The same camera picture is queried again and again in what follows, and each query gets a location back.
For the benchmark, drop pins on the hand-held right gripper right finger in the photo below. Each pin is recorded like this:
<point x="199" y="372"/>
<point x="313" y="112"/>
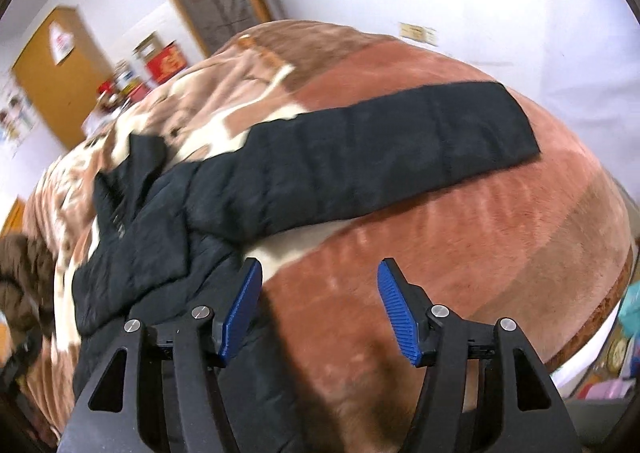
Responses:
<point x="400" y="313"/>

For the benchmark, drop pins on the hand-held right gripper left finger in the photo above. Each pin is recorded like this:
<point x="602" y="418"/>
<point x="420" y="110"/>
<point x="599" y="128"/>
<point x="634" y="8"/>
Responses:
<point x="240" y="313"/>

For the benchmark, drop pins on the black padded jacket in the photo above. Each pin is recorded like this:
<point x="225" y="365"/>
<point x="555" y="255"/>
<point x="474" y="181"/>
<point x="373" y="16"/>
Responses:
<point x="350" y="158"/>

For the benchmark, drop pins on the brown coat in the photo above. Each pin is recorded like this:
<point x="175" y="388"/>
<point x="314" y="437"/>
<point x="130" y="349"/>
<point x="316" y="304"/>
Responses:
<point x="27" y="278"/>

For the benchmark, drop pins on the brown printed fleece blanket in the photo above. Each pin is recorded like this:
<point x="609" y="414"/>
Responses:
<point x="450" y="243"/>

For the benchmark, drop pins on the wooden headboard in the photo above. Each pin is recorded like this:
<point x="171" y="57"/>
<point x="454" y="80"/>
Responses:
<point x="10" y="218"/>

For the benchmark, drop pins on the pink packet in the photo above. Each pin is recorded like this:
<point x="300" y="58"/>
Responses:
<point x="607" y="390"/>

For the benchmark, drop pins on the teal bag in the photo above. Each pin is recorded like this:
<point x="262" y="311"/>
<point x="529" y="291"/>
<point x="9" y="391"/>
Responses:
<point x="631" y="308"/>

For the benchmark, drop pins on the red box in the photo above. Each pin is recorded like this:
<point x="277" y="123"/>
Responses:
<point x="167" y="63"/>

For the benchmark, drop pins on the red santa hat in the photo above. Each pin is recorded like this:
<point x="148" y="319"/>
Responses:
<point x="107" y="88"/>

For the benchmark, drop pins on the yellow wooden wardrobe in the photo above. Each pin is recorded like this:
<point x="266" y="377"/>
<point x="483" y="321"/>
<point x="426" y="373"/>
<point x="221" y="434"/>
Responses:
<point x="55" y="93"/>

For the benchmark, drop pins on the clear plastic jar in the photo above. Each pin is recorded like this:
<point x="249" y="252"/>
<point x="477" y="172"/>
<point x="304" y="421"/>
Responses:
<point x="125" y="75"/>

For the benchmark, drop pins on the open cardboard box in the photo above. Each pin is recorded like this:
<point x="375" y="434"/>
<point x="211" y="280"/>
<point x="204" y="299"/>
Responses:
<point x="147" y="47"/>

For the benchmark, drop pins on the white paper sign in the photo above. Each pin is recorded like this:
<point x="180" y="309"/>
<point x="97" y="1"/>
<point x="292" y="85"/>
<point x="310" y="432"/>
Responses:
<point x="62" y="44"/>

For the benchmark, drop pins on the cartoon wall poster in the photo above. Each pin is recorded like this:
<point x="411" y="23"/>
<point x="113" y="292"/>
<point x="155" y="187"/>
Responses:
<point x="15" y="118"/>

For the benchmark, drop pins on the beige wall plate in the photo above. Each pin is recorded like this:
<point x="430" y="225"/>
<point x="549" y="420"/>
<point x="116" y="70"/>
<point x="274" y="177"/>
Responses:
<point x="417" y="33"/>

